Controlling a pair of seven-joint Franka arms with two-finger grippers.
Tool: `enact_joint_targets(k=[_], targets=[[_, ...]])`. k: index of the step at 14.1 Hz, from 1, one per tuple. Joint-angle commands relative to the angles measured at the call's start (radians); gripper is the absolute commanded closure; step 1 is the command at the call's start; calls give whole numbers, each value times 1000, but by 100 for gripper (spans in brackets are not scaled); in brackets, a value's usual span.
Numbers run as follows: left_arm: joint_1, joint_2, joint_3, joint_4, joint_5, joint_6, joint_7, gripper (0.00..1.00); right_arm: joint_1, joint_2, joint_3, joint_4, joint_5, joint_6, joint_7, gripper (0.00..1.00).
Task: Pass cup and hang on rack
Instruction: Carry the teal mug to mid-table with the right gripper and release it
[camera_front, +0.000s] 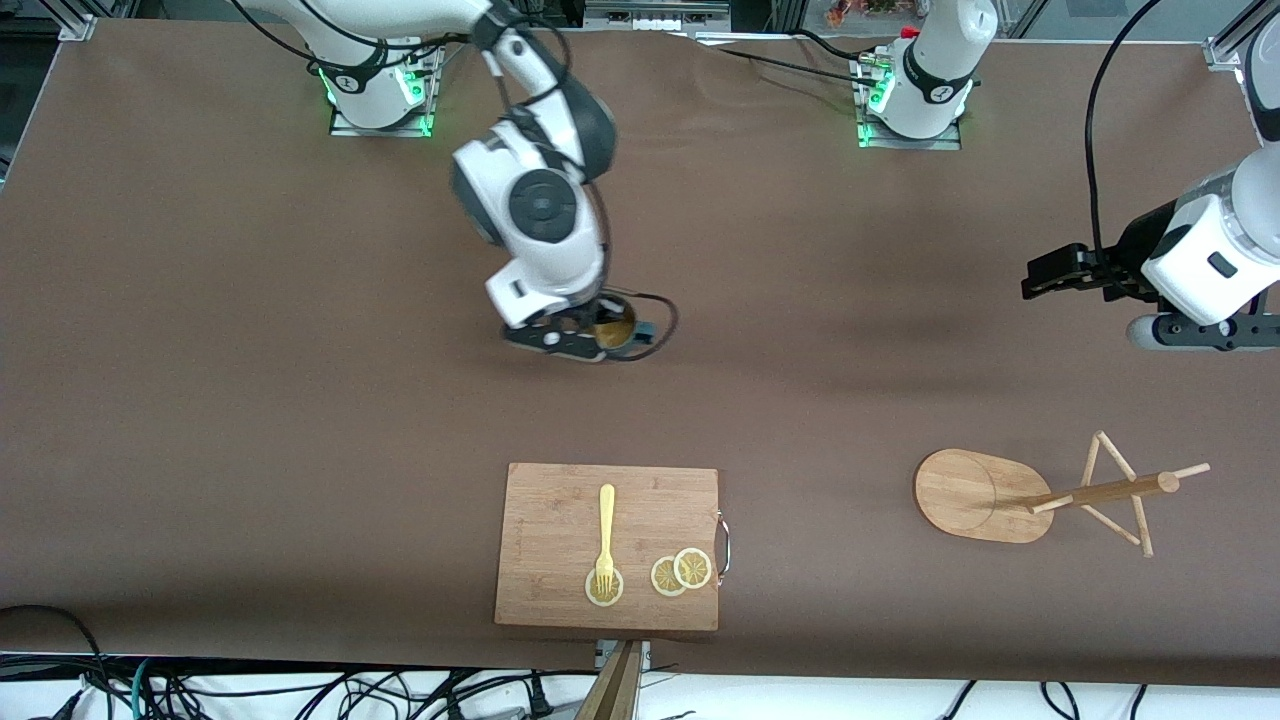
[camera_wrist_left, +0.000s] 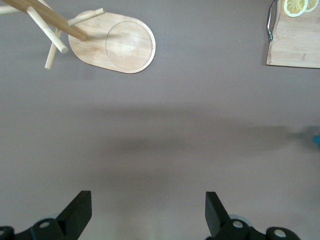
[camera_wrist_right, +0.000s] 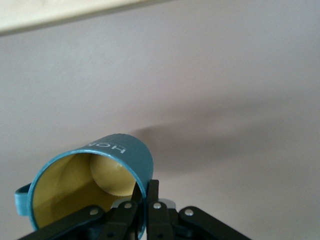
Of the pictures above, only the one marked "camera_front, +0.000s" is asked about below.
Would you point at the lemon slice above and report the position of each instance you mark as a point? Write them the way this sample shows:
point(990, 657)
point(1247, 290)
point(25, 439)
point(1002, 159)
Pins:
point(662, 578)
point(693, 568)
point(592, 597)

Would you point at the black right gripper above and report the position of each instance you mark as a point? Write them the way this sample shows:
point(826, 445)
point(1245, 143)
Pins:
point(591, 315)

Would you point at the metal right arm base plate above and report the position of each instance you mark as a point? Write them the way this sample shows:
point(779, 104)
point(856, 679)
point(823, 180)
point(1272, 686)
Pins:
point(428, 100)

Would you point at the yellow plastic fork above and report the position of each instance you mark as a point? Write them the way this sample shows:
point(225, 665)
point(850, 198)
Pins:
point(606, 520)

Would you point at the bamboo cutting board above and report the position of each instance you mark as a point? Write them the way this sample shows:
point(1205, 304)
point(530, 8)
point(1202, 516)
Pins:
point(550, 520)

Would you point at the teal cup with yellow inside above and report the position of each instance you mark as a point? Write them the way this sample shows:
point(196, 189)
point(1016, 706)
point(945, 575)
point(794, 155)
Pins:
point(622, 335)

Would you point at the grey metal rack panel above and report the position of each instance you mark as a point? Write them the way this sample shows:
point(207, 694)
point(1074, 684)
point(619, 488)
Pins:
point(655, 12)

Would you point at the wooden post with metal bracket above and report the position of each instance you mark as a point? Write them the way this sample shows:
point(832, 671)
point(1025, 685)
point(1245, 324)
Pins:
point(612, 690)

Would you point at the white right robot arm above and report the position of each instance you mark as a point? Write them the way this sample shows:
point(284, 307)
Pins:
point(540, 205)

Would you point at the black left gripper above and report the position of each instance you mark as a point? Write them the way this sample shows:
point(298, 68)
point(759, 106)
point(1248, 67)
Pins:
point(1137, 250)

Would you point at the aluminium frame profile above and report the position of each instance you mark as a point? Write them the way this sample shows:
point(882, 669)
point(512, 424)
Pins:
point(1235, 40)
point(78, 20)

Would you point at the wooden mug rack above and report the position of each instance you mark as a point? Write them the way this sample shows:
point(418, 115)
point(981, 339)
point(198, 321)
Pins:
point(965, 495)

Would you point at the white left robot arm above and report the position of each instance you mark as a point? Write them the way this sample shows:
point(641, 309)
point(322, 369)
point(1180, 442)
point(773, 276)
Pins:
point(1210, 250)

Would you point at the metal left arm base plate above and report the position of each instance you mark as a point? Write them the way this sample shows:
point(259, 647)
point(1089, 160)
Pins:
point(950, 143)

